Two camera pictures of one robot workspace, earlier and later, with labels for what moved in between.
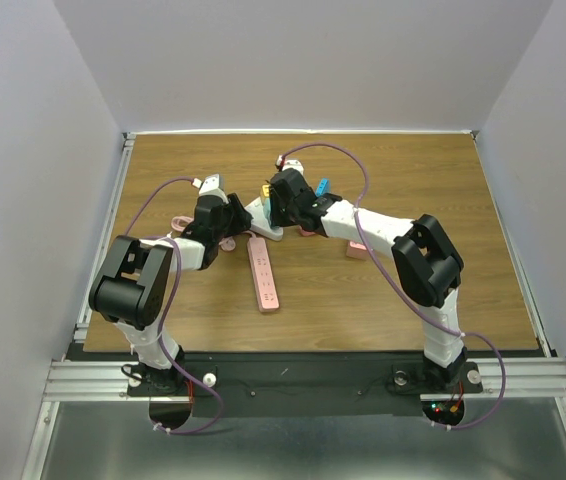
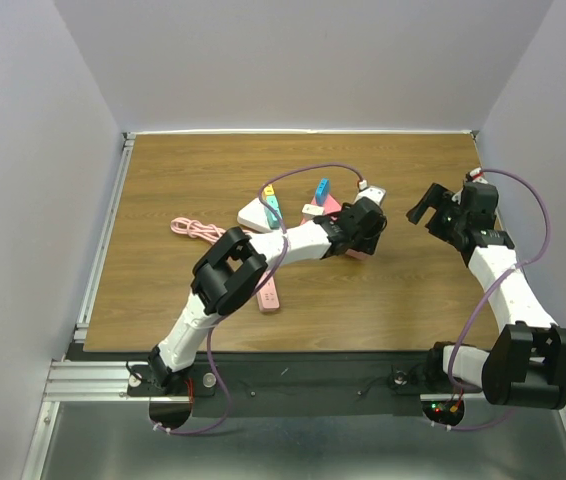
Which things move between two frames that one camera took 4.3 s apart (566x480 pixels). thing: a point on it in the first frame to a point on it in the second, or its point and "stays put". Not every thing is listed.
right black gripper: x=275 y=216 to x=436 y=195
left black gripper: x=240 y=217 to x=368 y=244
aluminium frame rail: x=93 y=380 stays put
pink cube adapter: x=356 y=250 stays put
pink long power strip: x=262 y=273 stays put
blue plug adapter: x=323 y=187 stays put
